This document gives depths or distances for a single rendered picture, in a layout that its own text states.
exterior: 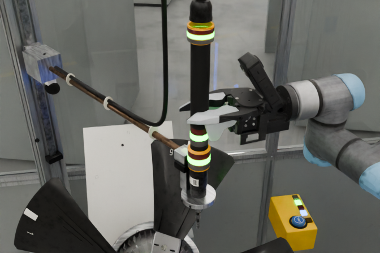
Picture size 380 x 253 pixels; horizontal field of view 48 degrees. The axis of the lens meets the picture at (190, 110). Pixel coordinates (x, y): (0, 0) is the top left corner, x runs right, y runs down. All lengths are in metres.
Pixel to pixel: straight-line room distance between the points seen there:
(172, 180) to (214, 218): 0.93
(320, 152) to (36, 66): 0.76
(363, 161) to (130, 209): 0.68
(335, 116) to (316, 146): 0.08
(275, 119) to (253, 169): 1.00
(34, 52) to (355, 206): 1.58
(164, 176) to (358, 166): 0.46
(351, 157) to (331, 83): 0.14
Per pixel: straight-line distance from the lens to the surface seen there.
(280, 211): 1.43
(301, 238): 1.41
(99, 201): 1.27
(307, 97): 0.82
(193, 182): 0.84
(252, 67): 0.75
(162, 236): 1.07
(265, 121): 0.79
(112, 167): 1.27
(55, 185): 1.00
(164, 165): 1.07
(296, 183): 1.95
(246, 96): 0.79
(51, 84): 1.27
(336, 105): 0.86
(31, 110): 1.40
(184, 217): 1.02
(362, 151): 0.86
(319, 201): 2.08
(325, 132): 0.90
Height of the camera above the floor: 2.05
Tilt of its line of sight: 31 degrees down
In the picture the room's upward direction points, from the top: straight up
